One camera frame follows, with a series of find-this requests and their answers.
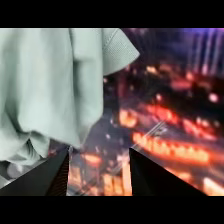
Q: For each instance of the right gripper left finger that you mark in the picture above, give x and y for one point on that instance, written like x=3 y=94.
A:
x=46 y=180

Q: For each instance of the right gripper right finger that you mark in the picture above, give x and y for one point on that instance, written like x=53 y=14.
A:
x=151 y=180

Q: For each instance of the pale green T-shirt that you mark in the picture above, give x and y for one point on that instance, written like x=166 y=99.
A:
x=50 y=86

